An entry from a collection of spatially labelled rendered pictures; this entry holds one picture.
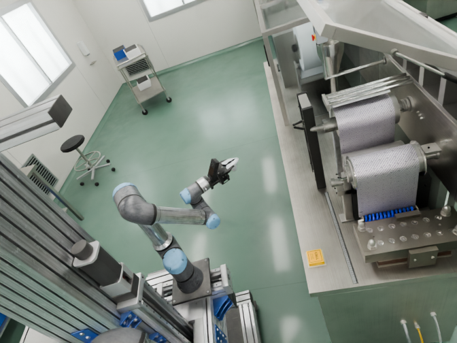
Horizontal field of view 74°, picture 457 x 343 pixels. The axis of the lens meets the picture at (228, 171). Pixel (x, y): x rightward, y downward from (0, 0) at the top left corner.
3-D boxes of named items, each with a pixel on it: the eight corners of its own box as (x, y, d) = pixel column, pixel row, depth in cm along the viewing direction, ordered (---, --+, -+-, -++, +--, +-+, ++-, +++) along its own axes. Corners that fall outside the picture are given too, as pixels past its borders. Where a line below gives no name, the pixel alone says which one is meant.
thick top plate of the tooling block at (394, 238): (353, 232, 138) (353, 224, 134) (450, 214, 130) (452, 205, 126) (365, 263, 126) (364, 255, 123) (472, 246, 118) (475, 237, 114)
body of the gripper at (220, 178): (224, 171, 168) (206, 184, 165) (219, 161, 162) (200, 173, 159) (231, 179, 163) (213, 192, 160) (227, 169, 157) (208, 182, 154)
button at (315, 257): (307, 253, 146) (305, 250, 144) (321, 251, 144) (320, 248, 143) (309, 267, 141) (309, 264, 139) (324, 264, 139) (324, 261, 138)
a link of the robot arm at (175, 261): (177, 286, 154) (166, 273, 146) (168, 269, 164) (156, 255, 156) (197, 271, 157) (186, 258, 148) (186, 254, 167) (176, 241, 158)
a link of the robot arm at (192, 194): (183, 201, 161) (176, 190, 156) (200, 189, 164) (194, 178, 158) (189, 208, 156) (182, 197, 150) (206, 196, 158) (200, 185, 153)
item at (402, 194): (358, 216, 137) (356, 189, 126) (414, 205, 132) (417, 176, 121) (359, 217, 137) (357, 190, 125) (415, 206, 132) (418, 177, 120)
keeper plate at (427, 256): (407, 264, 127) (408, 250, 120) (432, 260, 124) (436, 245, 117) (409, 269, 125) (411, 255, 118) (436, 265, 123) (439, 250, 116)
